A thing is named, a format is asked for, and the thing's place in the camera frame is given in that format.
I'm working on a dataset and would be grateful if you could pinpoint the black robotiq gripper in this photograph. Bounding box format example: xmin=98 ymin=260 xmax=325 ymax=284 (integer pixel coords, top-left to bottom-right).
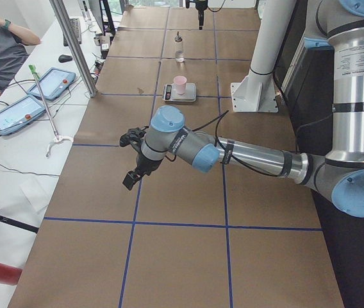
xmin=122 ymin=151 xmax=163 ymax=191

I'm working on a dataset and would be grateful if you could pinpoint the pink plastic cup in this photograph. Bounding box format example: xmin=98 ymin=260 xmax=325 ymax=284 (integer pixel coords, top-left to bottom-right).
xmin=173 ymin=75 xmax=187 ymax=95

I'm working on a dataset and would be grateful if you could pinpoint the clear glass sauce bottle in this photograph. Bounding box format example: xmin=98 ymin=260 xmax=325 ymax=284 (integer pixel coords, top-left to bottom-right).
xmin=174 ymin=31 xmax=185 ymax=62

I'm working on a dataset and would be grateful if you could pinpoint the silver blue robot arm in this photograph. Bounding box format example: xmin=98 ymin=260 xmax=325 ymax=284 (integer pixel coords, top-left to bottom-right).
xmin=119 ymin=1 xmax=364 ymax=218

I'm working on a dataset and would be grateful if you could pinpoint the silver digital kitchen scale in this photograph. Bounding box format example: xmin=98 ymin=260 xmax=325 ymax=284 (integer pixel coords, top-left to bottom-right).
xmin=163 ymin=82 xmax=197 ymax=103

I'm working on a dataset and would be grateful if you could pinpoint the grabber reacher stick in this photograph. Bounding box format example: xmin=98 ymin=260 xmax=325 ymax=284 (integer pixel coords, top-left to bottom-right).
xmin=28 ymin=64 xmax=74 ymax=158

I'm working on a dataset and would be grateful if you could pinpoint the upper teach pendant tablet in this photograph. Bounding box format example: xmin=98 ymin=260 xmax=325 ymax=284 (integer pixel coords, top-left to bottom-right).
xmin=33 ymin=67 xmax=76 ymax=101

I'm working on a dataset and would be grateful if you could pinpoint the teach pendant tablet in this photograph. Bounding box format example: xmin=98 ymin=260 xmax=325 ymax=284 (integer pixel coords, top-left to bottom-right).
xmin=33 ymin=67 xmax=76 ymax=101
xmin=0 ymin=95 xmax=46 ymax=135

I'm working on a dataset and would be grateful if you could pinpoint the lower teach pendant tablet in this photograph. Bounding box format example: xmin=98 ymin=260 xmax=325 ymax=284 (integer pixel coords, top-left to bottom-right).
xmin=0 ymin=95 xmax=46 ymax=135

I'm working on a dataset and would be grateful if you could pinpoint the black computer mouse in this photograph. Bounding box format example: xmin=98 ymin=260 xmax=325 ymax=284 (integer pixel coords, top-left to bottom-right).
xmin=58 ymin=55 xmax=73 ymax=63

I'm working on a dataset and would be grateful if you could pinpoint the black keyboard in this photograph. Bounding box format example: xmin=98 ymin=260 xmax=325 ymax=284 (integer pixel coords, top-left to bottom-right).
xmin=69 ymin=18 xmax=82 ymax=44

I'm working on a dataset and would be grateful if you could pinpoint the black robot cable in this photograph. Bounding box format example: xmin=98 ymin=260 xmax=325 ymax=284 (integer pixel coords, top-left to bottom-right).
xmin=165 ymin=109 xmax=298 ymax=176

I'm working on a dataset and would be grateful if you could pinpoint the white pedestal column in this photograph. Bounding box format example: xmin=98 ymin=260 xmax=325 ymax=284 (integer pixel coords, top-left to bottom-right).
xmin=231 ymin=0 xmax=296 ymax=112

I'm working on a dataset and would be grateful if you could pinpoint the aluminium frame post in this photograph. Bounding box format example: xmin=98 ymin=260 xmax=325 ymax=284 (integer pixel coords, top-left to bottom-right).
xmin=49 ymin=0 xmax=97 ymax=98

